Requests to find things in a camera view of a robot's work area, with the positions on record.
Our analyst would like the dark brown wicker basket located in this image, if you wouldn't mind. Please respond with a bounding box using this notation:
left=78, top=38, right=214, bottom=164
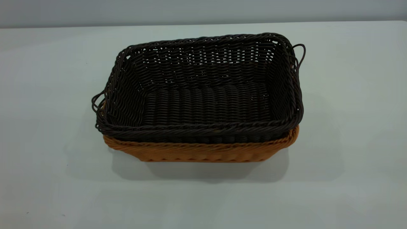
left=92, top=32, right=306, bottom=144

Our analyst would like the light brown wicker basket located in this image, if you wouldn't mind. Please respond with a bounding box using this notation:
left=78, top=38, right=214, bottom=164
left=101, top=100, right=300, bottom=163

